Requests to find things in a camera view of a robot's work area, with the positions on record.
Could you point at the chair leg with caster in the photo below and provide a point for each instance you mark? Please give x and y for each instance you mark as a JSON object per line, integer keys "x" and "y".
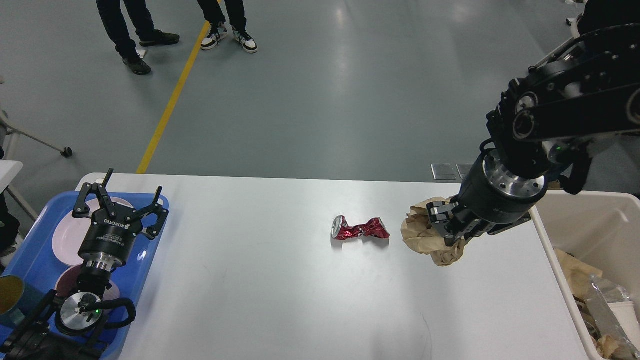
{"x": 10, "y": 135}

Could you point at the pink plate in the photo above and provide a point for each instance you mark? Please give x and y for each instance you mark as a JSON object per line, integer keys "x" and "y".
{"x": 71, "y": 232}

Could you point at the crushed red can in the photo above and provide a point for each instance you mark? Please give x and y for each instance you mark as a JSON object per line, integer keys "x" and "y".
{"x": 374, "y": 227}

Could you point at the white side table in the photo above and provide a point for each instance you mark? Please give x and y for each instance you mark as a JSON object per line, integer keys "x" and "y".
{"x": 8, "y": 171}

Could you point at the pink mug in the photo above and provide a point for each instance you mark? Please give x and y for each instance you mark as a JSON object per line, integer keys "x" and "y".
{"x": 66, "y": 284}

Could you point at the seated person left edge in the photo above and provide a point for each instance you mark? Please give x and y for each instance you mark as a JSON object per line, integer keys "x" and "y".
{"x": 9, "y": 228}

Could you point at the aluminium foil tray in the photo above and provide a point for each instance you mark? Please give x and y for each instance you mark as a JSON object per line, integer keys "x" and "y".
{"x": 601, "y": 293}

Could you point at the metal floor plate right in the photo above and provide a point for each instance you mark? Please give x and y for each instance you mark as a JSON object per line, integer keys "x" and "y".
{"x": 463, "y": 170}

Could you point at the metal floor plate left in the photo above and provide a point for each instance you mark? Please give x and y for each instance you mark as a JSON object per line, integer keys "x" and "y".
{"x": 443, "y": 172}

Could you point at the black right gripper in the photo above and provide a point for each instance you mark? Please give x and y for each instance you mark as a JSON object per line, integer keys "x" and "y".
{"x": 491, "y": 200}

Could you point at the beige plastic bin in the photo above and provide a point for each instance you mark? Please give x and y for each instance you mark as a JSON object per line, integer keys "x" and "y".
{"x": 598, "y": 228}

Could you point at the brown paper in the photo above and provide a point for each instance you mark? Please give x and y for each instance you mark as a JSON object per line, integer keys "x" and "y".
{"x": 610, "y": 348}

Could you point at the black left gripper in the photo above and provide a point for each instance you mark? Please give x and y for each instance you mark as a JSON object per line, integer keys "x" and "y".
{"x": 114, "y": 237}

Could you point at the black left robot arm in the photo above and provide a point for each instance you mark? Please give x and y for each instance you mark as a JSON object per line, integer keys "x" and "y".
{"x": 84, "y": 265}

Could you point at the brown paper bag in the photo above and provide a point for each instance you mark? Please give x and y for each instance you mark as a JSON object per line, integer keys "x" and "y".
{"x": 577, "y": 273}

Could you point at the teal mug yellow inside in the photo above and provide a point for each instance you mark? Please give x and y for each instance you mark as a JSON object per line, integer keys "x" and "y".
{"x": 17, "y": 300}

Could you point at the person in black trousers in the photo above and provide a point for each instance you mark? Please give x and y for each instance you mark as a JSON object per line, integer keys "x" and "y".
{"x": 235, "y": 17}

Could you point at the person in dark trousers left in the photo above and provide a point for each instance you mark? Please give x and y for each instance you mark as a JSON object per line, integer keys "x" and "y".
{"x": 110, "y": 12}

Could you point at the brown paper ball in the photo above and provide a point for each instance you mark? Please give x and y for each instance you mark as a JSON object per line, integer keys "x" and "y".
{"x": 421, "y": 237}

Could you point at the blue plastic tray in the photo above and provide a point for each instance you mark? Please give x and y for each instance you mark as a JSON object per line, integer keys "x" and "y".
{"x": 36, "y": 263}

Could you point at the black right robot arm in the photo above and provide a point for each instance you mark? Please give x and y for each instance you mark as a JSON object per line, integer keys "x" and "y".
{"x": 564, "y": 112}

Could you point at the white paper cup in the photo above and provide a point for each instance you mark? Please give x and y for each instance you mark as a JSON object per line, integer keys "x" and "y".
{"x": 624, "y": 312}

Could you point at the metal floor plate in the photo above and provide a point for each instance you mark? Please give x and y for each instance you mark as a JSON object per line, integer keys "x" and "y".
{"x": 463, "y": 170}
{"x": 443, "y": 172}

